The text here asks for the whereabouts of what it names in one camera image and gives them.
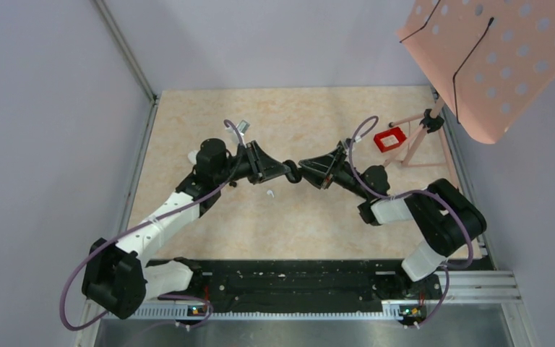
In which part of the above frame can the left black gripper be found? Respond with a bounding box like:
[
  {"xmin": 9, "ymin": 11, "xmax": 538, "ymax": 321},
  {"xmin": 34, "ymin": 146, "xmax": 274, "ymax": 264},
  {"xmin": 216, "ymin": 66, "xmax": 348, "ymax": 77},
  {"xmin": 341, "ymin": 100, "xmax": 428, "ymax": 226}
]
[{"xmin": 215, "ymin": 140, "xmax": 291, "ymax": 185}]

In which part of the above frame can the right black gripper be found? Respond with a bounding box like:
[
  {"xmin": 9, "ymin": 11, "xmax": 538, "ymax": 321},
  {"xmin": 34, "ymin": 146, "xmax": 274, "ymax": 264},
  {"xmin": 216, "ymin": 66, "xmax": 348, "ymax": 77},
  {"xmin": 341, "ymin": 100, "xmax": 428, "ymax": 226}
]
[{"xmin": 296, "ymin": 145, "xmax": 371, "ymax": 200}]

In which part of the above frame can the black earbud charging case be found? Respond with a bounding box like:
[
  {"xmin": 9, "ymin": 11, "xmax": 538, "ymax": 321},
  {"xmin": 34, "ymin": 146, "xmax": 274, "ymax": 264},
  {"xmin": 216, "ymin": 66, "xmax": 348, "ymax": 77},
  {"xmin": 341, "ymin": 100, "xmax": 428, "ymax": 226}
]
[{"xmin": 283, "ymin": 160, "xmax": 302, "ymax": 184}]

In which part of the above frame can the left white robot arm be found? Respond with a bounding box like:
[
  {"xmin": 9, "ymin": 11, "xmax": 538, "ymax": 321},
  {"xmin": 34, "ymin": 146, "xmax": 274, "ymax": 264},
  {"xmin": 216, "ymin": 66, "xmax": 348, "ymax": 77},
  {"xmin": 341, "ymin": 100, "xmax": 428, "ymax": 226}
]
[{"xmin": 81, "ymin": 138, "xmax": 301, "ymax": 319}]

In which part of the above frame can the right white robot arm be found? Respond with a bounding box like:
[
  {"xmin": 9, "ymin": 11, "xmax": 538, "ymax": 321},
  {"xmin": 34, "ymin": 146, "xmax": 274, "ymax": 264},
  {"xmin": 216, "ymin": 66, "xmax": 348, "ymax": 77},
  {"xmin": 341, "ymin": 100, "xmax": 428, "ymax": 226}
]
[{"xmin": 298, "ymin": 142, "xmax": 487, "ymax": 298}]

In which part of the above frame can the white charging case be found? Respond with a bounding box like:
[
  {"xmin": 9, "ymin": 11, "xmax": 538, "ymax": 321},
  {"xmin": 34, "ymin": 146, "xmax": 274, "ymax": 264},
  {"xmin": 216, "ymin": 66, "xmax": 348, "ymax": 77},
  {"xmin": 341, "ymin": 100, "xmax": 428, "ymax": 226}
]
[{"xmin": 187, "ymin": 150, "xmax": 198, "ymax": 166}]

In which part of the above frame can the red square box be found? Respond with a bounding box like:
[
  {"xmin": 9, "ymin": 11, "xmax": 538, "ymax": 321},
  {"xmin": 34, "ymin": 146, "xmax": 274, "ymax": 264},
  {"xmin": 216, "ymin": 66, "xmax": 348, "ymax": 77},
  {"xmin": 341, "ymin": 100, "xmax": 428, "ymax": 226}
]
[{"xmin": 373, "ymin": 127, "xmax": 407, "ymax": 153}]

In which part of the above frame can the pink perforated music stand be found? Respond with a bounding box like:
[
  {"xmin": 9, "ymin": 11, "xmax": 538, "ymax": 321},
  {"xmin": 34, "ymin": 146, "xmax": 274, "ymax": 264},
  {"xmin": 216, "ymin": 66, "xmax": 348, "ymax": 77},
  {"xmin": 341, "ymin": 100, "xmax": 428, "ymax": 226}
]
[{"xmin": 388, "ymin": 0, "xmax": 555, "ymax": 194}]

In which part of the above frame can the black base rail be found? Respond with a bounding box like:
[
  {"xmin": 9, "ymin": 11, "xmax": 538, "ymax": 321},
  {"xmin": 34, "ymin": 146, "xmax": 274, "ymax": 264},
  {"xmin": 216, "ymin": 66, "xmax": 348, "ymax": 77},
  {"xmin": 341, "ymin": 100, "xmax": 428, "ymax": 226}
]
[{"xmin": 90, "ymin": 258, "xmax": 518, "ymax": 331}]

